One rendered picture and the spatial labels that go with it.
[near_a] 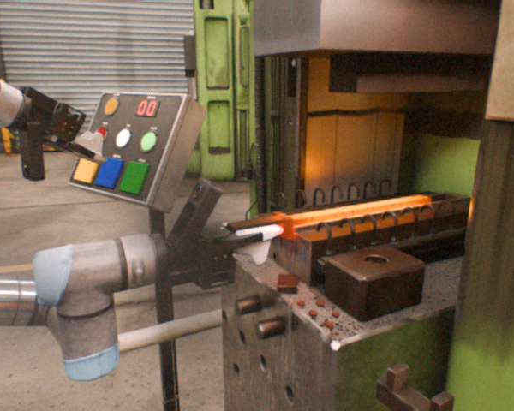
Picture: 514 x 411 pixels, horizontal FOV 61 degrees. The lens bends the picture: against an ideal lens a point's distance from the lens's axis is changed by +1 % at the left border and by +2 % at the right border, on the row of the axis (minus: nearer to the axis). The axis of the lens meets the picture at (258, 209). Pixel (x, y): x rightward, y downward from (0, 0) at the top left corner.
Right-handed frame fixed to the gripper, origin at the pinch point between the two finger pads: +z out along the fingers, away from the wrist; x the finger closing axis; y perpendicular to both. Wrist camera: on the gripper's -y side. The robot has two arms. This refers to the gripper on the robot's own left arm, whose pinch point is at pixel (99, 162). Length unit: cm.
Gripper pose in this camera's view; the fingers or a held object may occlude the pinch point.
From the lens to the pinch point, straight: 101.8
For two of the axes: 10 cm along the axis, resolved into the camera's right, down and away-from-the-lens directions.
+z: 5.3, 2.8, 8.0
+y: 3.1, -9.4, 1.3
